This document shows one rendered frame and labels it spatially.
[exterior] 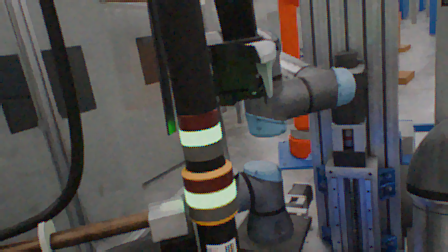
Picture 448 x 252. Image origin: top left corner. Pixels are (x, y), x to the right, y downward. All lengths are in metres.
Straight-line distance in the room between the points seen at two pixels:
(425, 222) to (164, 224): 0.45
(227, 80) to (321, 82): 0.28
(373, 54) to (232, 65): 0.69
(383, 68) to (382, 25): 0.12
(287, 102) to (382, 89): 0.51
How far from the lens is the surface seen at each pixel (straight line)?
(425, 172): 0.62
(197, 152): 0.28
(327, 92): 0.68
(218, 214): 0.29
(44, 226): 0.32
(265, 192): 1.07
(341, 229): 1.20
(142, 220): 0.31
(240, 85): 0.44
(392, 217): 1.25
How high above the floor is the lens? 1.69
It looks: 16 degrees down
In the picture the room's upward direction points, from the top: 9 degrees counter-clockwise
